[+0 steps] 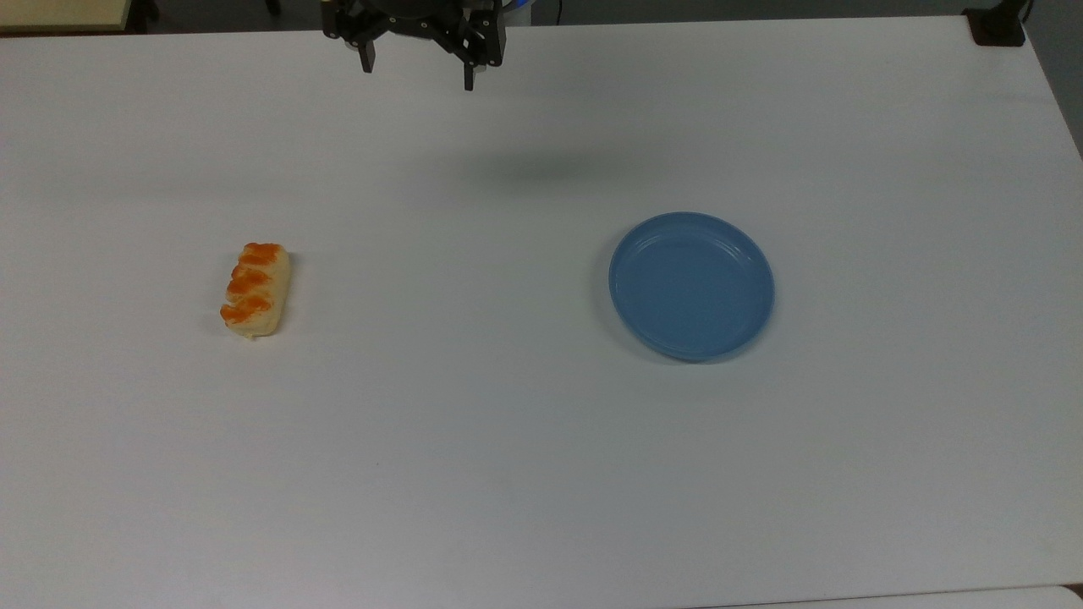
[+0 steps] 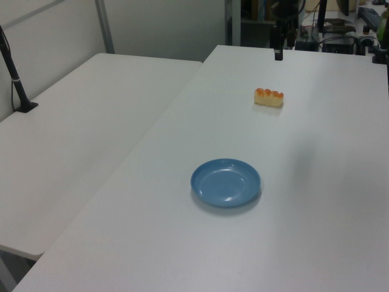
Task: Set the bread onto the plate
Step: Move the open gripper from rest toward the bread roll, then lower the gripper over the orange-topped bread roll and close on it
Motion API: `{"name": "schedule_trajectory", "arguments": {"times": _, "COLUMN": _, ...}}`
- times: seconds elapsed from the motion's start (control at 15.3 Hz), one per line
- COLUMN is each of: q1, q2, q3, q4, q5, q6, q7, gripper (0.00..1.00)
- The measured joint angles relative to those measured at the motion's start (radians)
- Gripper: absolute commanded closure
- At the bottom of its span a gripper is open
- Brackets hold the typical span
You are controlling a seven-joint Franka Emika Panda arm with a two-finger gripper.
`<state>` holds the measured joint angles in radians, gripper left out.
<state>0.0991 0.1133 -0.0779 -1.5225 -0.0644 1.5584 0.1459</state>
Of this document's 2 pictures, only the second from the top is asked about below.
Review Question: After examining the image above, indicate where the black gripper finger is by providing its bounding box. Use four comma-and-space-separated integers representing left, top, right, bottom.
286, 27, 297, 50
270, 25, 284, 61

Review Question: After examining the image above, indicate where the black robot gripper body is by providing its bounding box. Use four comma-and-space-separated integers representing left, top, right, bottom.
271, 0, 305, 31

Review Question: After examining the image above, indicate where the toy bread with orange crust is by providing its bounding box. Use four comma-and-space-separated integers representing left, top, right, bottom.
253, 87, 286, 108

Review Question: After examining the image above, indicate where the blue round plate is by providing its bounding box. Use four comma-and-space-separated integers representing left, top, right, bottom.
190, 158, 262, 209

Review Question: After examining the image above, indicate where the black monitor stand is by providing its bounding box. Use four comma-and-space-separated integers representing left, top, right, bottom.
317, 0, 328, 33

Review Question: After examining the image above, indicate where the grey shelf unit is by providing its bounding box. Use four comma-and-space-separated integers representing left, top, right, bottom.
224, 0, 276, 48

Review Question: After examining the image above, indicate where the black equipment box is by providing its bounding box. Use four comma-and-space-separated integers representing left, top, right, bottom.
321, 36, 357, 55

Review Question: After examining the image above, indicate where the black keyboard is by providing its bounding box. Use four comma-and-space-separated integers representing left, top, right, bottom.
357, 7, 382, 27

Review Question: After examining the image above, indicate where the black table clamp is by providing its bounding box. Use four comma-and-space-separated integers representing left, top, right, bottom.
371, 44, 389, 65

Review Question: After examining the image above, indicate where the green bottle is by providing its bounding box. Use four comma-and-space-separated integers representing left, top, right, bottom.
376, 8, 389, 48

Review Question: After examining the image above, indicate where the grey metal frame post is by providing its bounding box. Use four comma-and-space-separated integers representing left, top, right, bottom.
94, 0, 116, 55

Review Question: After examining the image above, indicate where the black camera stand pole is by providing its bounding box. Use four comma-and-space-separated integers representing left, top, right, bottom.
0, 24, 40, 114

